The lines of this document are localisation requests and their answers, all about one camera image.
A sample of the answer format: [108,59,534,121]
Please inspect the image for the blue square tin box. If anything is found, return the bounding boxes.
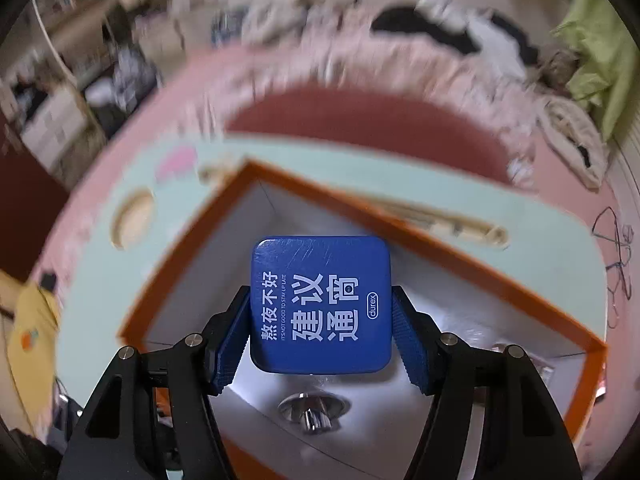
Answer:
[250,236,392,375]

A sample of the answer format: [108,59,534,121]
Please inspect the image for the silver metal cup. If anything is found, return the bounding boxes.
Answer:
[278,391,350,436]

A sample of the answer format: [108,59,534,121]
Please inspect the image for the orange cardboard box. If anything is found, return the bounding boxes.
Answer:
[112,161,605,479]

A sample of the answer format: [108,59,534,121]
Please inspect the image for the white drawer cabinet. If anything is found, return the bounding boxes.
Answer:
[21,84,90,172]

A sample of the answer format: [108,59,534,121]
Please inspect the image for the pink floral quilt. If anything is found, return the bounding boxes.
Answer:
[35,11,537,283]

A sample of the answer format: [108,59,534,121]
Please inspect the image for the green hanging cloth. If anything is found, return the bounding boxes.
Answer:
[552,0,639,141]

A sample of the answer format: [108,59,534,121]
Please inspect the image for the black garment on bed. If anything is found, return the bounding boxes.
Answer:
[370,6,539,66]

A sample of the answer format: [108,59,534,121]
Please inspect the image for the black wire hangers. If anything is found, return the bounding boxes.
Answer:
[591,206,634,330]

